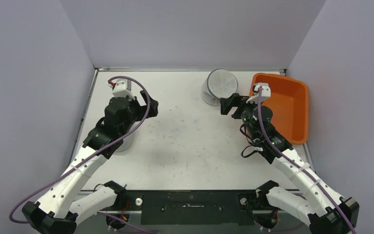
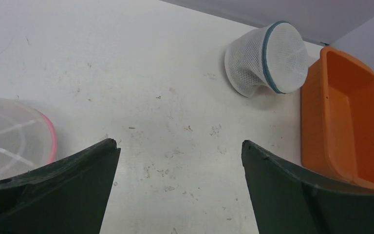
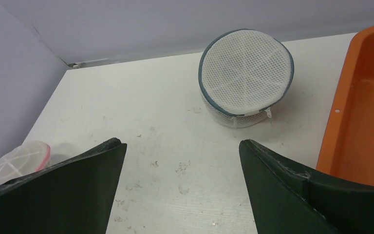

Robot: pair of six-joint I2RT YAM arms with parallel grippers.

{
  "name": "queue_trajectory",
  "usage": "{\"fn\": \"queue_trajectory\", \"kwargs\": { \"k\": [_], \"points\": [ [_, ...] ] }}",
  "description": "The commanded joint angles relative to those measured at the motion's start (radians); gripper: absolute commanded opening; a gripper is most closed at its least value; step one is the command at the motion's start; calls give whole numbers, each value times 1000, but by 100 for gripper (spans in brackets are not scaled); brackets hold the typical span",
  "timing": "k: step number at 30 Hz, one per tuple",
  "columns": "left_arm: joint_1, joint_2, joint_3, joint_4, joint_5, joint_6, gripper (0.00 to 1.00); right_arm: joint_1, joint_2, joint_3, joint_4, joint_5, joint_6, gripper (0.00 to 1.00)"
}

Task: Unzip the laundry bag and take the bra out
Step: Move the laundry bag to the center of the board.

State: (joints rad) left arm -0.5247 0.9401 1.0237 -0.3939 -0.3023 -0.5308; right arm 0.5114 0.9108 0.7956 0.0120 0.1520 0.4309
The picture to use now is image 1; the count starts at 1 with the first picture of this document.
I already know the blue-trimmed mesh laundry bag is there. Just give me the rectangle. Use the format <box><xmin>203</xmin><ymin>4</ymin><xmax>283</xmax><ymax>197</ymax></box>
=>
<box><xmin>201</xmin><ymin>69</ymin><xmax>238</xmax><ymax>106</ymax></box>

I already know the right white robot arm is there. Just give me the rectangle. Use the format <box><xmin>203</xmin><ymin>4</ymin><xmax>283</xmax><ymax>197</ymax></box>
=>
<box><xmin>220</xmin><ymin>93</ymin><xmax>359</xmax><ymax>234</ymax></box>

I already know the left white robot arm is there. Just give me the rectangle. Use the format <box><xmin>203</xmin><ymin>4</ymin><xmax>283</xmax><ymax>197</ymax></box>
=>
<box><xmin>22</xmin><ymin>91</ymin><xmax>159</xmax><ymax>234</ymax></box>

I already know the pink-trimmed mesh laundry bag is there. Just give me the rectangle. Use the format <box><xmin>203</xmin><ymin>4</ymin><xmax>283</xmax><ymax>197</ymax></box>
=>
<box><xmin>114</xmin><ymin>133</ymin><xmax>135</xmax><ymax>154</ymax></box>

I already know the orange plastic bin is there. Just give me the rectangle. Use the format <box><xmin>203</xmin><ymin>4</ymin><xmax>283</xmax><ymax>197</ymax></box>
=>
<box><xmin>251</xmin><ymin>73</ymin><xmax>309</xmax><ymax>145</ymax></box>

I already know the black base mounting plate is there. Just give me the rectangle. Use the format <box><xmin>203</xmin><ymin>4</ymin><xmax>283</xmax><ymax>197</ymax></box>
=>
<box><xmin>106</xmin><ymin>190</ymin><xmax>278</xmax><ymax>227</ymax></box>

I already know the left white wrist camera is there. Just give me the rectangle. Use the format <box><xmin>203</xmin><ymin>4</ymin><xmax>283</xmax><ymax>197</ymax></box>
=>
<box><xmin>107</xmin><ymin>78</ymin><xmax>134</xmax><ymax>100</ymax></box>

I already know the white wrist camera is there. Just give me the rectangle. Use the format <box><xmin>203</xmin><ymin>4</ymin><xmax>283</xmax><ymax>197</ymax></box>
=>
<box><xmin>246</xmin><ymin>82</ymin><xmax>271</xmax><ymax>104</ymax></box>
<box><xmin>107</xmin><ymin>78</ymin><xmax>134</xmax><ymax>100</ymax></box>

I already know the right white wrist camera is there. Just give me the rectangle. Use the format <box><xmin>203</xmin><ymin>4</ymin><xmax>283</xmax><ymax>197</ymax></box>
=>
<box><xmin>246</xmin><ymin>82</ymin><xmax>271</xmax><ymax>104</ymax></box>

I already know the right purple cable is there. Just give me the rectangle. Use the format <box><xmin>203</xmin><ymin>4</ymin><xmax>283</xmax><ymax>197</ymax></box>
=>
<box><xmin>257</xmin><ymin>86</ymin><xmax>358</xmax><ymax>234</ymax></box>

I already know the purple cable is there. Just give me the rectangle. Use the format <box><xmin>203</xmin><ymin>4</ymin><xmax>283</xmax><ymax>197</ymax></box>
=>
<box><xmin>257</xmin><ymin>86</ymin><xmax>358</xmax><ymax>234</ymax></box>
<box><xmin>9</xmin><ymin>75</ymin><xmax>151</xmax><ymax>225</ymax></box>

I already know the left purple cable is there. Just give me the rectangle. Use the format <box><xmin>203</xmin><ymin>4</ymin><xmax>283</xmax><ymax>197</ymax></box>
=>
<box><xmin>9</xmin><ymin>75</ymin><xmax>151</xmax><ymax>225</ymax></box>

